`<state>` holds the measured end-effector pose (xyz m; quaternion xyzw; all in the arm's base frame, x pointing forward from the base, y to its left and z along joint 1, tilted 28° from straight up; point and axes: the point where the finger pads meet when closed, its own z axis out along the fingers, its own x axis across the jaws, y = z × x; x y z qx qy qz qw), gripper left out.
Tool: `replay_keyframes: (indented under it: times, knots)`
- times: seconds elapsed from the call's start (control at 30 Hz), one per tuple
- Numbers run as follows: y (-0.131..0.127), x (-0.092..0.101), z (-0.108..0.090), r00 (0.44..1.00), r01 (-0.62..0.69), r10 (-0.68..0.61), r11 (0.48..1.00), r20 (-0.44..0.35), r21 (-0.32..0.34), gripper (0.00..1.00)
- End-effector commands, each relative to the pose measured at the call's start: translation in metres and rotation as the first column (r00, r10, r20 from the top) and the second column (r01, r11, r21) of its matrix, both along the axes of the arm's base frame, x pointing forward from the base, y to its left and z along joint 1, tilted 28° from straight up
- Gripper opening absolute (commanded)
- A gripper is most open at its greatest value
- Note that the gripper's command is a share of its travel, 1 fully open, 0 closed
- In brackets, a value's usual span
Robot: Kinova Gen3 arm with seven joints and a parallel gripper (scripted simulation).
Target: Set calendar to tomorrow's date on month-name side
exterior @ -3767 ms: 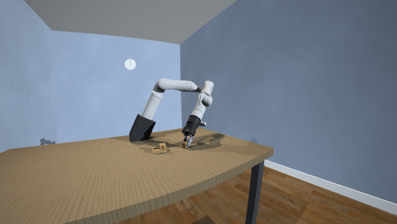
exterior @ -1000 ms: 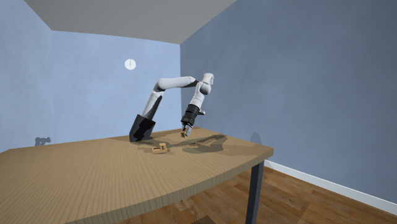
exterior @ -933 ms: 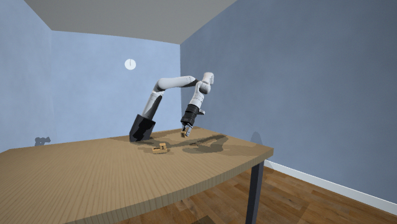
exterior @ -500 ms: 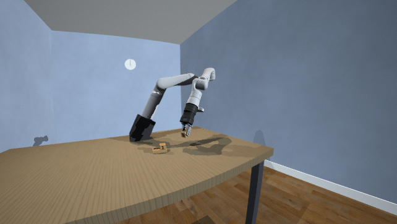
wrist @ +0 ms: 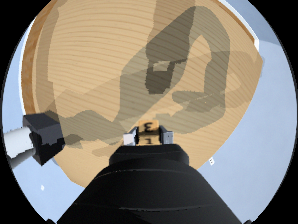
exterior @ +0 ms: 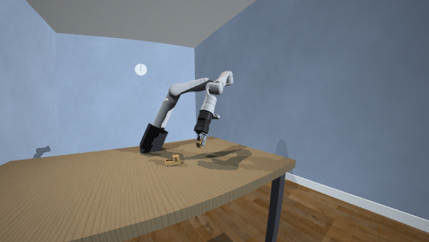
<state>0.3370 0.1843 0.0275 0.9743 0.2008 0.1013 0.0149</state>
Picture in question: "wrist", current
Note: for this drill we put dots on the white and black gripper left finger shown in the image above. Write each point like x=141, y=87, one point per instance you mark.
x=131, y=138

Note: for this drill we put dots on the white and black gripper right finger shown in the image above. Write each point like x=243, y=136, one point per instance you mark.
x=165, y=136

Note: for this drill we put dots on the small tan wooden cube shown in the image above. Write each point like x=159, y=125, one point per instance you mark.
x=148, y=132

